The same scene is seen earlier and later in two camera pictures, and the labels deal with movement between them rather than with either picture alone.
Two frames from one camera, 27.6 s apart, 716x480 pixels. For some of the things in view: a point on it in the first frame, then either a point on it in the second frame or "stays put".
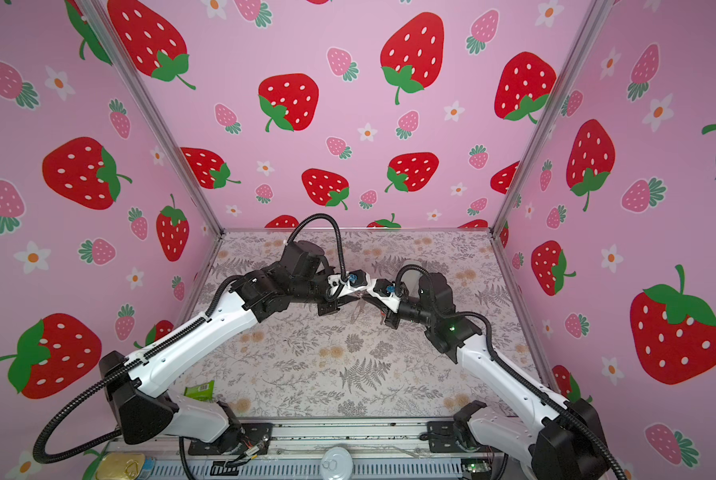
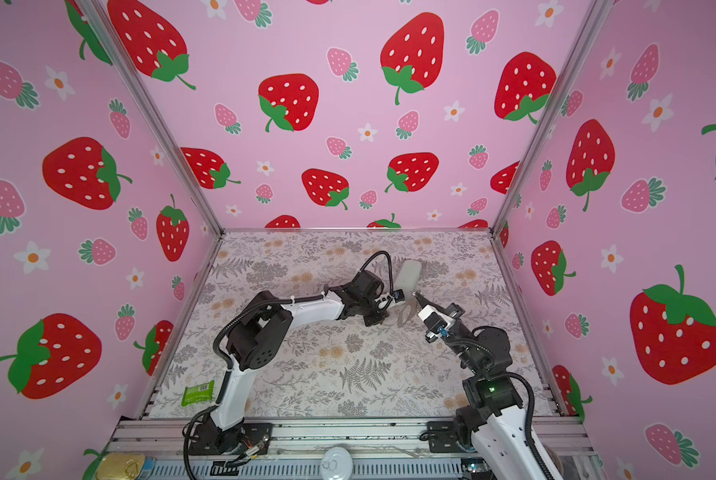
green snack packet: x=203 y=392 stays put
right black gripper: x=390 y=319 -> x=427 y=302
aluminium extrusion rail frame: x=377 y=449 stays put
